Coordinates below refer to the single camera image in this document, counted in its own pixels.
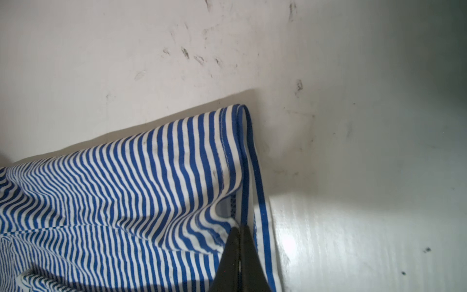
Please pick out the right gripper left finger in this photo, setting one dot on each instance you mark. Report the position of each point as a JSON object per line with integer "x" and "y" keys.
{"x": 227, "y": 277}

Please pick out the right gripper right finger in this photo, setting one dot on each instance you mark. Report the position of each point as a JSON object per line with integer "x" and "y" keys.
{"x": 253, "y": 262}

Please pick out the blue striped tank top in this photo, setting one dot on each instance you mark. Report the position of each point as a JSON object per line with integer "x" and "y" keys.
{"x": 146, "y": 213}

